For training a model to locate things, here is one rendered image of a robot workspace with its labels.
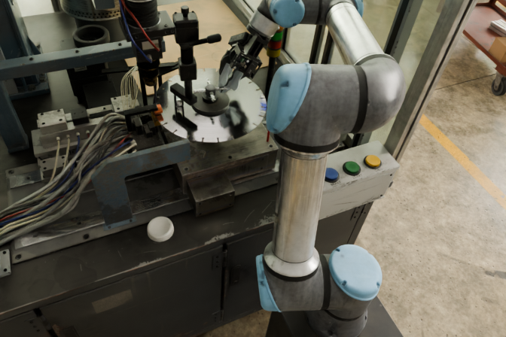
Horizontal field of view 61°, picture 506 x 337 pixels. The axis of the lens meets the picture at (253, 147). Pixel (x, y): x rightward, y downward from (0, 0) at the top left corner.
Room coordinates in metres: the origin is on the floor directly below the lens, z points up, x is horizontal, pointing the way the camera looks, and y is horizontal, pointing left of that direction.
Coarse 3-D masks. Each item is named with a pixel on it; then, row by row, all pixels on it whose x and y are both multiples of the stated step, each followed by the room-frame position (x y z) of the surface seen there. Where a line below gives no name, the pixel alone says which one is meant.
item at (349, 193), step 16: (368, 144) 0.90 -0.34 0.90; (336, 160) 0.82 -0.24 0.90; (352, 160) 0.83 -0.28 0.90; (384, 160) 0.84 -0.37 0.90; (352, 176) 0.77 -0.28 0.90; (368, 176) 0.78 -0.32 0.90; (384, 176) 0.81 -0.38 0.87; (336, 192) 0.73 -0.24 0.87; (352, 192) 0.76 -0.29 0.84; (368, 192) 0.79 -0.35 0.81; (384, 192) 0.83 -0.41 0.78; (320, 208) 0.72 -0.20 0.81; (336, 208) 0.75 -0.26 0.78
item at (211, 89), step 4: (208, 80) 0.99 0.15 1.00; (208, 84) 0.97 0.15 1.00; (208, 88) 0.95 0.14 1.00; (212, 88) 0.95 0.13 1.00; (216, 88) 0.96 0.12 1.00; (220, 88) 0.96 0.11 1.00; (224, 88) 0.96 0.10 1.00; (196, 92) 0.94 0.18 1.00; (200, 92) 0.94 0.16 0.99; (204, 92) 0.95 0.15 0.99; (208, 92) 0.94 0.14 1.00; (212, 92) 0.94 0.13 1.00; (208, 96) 0.94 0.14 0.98; (212, 96) 0.92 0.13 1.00; (212, 100) 0.91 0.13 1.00
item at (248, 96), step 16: (176, 80) 1.04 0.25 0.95; (192, 80) 1.04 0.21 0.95; (240, 80) 1.07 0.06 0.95; (160, 96) 0.95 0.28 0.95; (176, 96) 0.96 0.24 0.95; (240, 96) 0.99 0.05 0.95; (256, 96) 1.00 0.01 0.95; (176, 112) 0.89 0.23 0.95; (192, 112) 0.90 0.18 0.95; (224, 112) 0.92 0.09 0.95; (240, 112) 0.92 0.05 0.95; (256, 112) 0.93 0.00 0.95; (176, 128) 0.83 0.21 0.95; (192, 128) 0.84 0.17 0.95; (208, 128) 0.84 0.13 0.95; (224, 128) 0.85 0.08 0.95; (240, 128) 0.86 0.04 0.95
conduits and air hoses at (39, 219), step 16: (96, 128) 0.85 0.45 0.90; (112, 128) 0.84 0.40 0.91; (96, 144) 0.77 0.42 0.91; (128, 144) 0.81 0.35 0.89; (80, 160) 0.73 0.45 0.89; (80, 176) 0.70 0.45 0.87; (64, 192) 0.67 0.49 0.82; (80, 192) 0.64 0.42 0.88; (16, 208) 0.63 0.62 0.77; (32, 208) 0.62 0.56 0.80; (48, 208) 0.63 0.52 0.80; (64, 208) 0.61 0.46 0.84; (0, 224) 0.58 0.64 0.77; (16, 224) 0.59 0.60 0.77; (32, 224) 0.59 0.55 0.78; (0, 240) 0.54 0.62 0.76
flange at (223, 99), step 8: (200, 96) 0.96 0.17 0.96; (216, 96) 0.95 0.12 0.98; (224, 96) 0.97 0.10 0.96; (200, 104) 0.93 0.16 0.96; (208, 104) 0.93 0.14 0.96; (216, 104) 0.93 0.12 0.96; (224, 104) 0.94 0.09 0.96; (200, 112) 0.90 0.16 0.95; (208, 112) 0.90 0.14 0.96; (216, 112) 0.91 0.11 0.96
